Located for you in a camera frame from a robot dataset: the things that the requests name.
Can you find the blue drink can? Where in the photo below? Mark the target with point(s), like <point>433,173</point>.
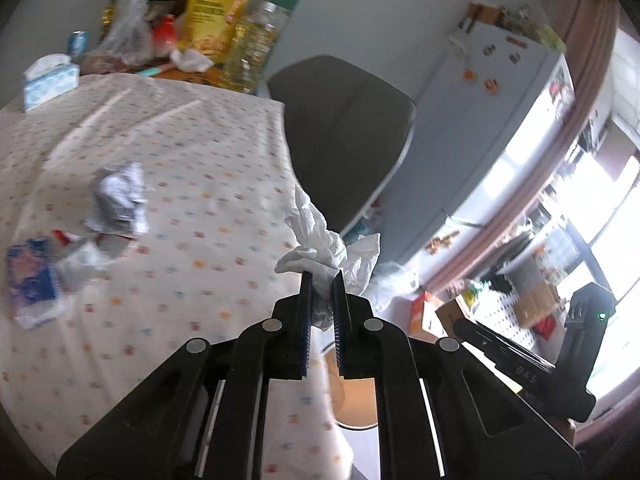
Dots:
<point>77,43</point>

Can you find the dotted white tablecloth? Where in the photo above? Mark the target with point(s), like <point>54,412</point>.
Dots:
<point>219,183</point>

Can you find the brown cardboard box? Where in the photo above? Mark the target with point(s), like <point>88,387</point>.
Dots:
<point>536,305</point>

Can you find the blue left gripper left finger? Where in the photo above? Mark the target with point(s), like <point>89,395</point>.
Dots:
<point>302,325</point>

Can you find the blue white snack wrapper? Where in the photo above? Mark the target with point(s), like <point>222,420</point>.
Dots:
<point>34,288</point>

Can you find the white tissue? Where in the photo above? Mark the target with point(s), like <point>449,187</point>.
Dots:
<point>324,254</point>

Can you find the red white small wrapper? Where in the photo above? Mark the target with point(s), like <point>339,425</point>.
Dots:
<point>64,238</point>

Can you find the red peach-shaped jar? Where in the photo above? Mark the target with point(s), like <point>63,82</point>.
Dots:
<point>164,37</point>

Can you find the white refrigerator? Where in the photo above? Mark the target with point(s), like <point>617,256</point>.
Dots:
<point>487,113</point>

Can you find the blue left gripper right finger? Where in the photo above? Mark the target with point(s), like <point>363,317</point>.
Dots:
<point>341,321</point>

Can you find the cooking oil bottle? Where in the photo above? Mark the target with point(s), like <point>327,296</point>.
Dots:
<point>254,38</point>

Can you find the silver blister pill pack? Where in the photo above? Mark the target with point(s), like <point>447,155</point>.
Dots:
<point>80,263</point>

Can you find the orange paper gift box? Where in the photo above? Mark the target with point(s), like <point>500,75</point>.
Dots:
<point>424,323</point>

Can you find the clear bag of nuts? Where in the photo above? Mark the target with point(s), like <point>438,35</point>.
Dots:
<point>128,43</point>

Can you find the grey upholstered chair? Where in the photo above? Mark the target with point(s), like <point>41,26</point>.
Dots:
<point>347,130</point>

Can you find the yellow snack bag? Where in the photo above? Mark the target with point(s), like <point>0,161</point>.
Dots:
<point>208,26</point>

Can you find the blue tissue box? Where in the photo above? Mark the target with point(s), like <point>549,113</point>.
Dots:
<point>47,78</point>

